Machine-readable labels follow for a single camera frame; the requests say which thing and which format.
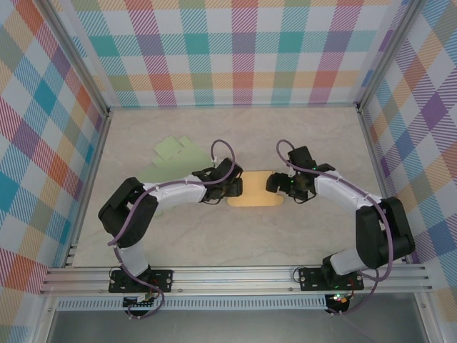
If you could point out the left controller circuit board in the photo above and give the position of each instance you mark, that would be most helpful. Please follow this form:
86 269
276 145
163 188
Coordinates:
141 303

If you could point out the right controller circuit board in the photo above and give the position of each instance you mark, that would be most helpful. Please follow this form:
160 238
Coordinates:
339 299

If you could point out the aluminium frame leg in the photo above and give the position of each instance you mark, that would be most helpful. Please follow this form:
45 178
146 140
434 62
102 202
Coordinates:
44 321
426 321

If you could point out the controller circuit board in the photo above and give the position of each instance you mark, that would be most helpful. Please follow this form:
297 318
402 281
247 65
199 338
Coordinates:
141 303
339 299

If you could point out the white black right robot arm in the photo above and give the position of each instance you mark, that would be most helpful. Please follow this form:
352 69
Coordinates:
371 243

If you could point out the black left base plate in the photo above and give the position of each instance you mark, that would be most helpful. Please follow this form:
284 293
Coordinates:
162 278

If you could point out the grey metal shelf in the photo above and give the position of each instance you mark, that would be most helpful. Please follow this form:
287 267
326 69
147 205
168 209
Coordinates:
232 328

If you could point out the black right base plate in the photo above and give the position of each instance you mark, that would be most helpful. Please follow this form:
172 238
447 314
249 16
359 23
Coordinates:
310 278

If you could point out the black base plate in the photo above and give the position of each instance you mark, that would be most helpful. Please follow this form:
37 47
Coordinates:
162 278
310 278

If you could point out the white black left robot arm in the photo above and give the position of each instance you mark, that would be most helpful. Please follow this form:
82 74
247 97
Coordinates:
178 194

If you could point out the orange paper box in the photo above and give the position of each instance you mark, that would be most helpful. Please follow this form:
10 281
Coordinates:
255 189

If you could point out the green paper box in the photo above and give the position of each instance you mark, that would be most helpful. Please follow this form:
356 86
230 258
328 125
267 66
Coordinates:
175 160

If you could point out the aluminium side rail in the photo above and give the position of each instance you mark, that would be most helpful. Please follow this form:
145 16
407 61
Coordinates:
90 178
382 178

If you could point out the aluminium frame post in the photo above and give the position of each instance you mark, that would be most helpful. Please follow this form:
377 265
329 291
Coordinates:
390 53
79 57

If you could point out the thin aluminium wall rail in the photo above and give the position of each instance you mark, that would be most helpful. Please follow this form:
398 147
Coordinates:
232 106

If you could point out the aluminium mounting rail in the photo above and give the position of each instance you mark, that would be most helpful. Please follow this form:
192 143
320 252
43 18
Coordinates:
232 278

